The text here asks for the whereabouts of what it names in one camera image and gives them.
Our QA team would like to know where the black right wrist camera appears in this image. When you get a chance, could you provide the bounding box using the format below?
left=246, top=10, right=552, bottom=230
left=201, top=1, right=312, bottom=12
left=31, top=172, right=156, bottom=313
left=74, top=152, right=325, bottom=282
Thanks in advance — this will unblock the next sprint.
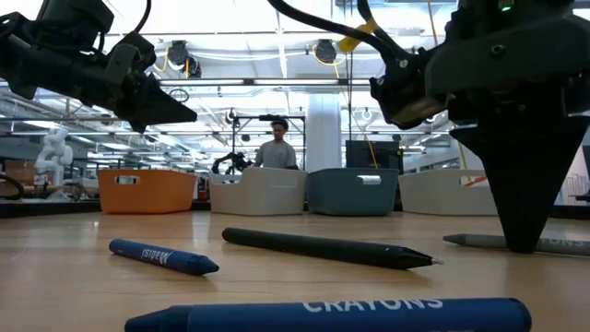
left=454, top=0, right=577, bottom=33

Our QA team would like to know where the teal plastic bin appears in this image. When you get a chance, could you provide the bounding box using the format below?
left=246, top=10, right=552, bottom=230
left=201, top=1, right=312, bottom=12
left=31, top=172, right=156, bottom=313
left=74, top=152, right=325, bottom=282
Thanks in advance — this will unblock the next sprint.
left=306, top=167, right=400, bottom=217

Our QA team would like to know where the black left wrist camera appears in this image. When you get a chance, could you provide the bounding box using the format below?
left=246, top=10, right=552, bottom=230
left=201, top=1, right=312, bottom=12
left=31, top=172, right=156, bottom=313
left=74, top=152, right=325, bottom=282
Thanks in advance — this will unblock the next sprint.
left=36, top=0, right=115, bottom=47

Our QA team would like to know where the white column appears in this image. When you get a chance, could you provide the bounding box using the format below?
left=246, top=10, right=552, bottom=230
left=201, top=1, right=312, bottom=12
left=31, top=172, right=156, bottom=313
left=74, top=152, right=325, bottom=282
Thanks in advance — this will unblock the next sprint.
left=305, top=94, right=343, bottom=171

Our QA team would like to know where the black aluminium table frame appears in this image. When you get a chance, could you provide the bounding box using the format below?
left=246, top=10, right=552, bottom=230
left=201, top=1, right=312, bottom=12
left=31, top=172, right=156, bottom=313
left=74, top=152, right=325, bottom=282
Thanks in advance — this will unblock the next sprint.
left=0, top=198, right=590, bottom=220

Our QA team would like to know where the yellow cable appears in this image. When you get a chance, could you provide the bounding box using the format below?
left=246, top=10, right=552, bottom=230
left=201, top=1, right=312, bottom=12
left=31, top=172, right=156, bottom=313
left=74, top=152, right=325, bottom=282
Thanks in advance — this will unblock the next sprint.
left=426, top=0, right=470, bottom=171

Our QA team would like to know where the grey crayon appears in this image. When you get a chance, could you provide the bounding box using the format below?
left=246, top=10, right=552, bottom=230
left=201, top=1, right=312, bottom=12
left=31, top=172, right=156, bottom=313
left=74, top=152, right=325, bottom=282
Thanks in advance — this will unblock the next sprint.
left=442, top=233, right=590, bottom=257

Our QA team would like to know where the black ceiling cable reel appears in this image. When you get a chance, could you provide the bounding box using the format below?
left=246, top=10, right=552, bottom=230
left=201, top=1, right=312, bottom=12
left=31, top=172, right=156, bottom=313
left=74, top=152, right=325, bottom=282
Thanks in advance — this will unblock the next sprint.
left=166, top=40, right=203, bottom=78
left=314, top=39, right=337, bottom=65

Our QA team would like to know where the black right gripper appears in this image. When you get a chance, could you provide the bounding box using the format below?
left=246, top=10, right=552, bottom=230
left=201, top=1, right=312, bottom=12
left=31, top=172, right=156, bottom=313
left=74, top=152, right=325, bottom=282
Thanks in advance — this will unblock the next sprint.
left=368, top=13, right=590, bottom=254

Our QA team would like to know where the light grey plastic bin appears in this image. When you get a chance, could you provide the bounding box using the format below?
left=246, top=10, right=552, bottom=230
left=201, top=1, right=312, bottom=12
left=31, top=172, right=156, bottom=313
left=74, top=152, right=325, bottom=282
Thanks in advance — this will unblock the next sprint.
left=398, top=169, right=499, bottom=217
left=208, top=166, right=309, bottom=217

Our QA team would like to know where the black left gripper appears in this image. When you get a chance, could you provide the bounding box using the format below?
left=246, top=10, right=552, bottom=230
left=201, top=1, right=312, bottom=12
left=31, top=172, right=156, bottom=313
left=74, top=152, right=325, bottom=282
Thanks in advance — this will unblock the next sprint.
left=18, top=30, right=198, bottom=134

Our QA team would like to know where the orange plastic bin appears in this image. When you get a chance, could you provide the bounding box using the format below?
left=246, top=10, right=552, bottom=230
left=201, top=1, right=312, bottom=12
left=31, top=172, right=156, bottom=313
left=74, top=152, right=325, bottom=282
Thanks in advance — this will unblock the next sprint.
left=96, top=168, right=198, bottom=215

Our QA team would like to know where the blue crayon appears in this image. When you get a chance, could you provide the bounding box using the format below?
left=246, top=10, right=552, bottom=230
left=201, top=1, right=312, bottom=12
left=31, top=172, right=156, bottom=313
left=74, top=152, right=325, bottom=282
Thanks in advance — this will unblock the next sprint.
left=123, top=297, right=533, bottom=332
left=108, top=238, right=221, bottom=278

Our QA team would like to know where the person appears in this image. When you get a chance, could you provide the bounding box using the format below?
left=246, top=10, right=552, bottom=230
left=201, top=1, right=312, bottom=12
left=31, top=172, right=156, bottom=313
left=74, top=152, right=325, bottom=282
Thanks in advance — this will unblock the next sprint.
left=253, top=119, right=300, bottom=171

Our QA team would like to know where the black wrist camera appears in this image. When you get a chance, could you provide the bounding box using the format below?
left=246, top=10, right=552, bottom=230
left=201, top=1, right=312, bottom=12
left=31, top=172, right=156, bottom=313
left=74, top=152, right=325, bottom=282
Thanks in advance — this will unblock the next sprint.
left=36, top=0, right=115, bottom=47
left=454, top=0, right=577, bottom=33

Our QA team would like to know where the large black pen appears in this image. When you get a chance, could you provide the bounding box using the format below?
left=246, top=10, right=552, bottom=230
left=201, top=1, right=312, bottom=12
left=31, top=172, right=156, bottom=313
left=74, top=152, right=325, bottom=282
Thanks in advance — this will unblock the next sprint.
left=221, top=227, right=443, bottom=272

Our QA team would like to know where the cardboard box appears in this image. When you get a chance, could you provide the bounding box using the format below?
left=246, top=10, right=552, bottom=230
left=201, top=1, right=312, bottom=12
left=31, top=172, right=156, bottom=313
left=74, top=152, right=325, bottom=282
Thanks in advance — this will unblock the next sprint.
left=2, top=159, right=38, bottom=185

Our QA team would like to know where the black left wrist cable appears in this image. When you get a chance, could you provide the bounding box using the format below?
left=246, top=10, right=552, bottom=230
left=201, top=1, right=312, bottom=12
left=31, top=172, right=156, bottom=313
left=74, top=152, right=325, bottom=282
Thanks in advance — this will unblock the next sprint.
left=132, top=0, right=153, bottom=34

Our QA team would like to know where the black ceiling light rail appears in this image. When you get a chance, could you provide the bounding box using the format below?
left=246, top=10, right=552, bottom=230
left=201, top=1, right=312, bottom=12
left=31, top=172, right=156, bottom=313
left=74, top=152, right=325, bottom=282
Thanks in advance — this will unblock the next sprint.
left=156, top=77, right=374, bottom=89

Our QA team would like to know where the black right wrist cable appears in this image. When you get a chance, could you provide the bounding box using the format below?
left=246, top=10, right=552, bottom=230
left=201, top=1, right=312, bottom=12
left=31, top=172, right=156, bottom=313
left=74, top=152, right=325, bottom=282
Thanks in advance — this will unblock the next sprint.
left=266, top=0, right=407, bottom=64

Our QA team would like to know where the yellow cable tag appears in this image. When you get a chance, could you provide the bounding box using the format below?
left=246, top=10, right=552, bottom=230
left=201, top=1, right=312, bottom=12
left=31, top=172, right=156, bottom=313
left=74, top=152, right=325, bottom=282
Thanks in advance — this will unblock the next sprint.
left=338, top=20, right=378, bottom=53

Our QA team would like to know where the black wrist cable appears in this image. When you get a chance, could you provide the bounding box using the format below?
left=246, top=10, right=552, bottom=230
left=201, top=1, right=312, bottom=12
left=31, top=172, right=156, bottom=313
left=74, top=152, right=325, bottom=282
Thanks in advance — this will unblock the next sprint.
left=266, top=0, right=407, bottom=64
left=132, top=0, right=153, bottom=34

